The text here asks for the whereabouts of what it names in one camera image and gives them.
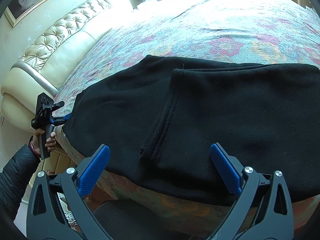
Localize black jacket left forearm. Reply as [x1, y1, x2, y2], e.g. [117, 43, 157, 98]
[1, 145, 40, 221]

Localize floral bedspread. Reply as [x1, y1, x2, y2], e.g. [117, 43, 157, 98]
[56, 0, 319, 236]

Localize black pants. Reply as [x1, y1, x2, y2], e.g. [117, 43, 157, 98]
[63, 55, 319, 206]

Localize cream tufted leather headboard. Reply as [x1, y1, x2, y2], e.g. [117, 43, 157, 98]
[1, 0, 133, 132]

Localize person's left hand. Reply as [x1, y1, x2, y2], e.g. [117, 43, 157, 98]
[29, 129, 56, 157]

